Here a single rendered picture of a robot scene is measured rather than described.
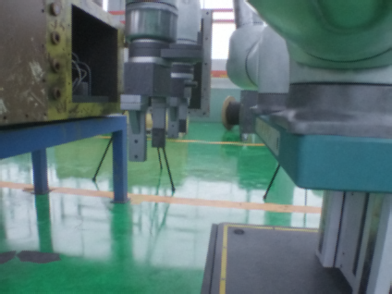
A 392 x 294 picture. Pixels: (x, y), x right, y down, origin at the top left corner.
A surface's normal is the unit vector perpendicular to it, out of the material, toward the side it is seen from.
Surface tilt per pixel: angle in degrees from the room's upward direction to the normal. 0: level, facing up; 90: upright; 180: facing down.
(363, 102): 85
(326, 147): 90
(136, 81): 90
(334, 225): 90
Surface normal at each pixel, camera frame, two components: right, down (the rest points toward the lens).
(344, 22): -0.05, 1.00
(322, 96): -0.75, -0.01
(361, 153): -0.12, 0.15
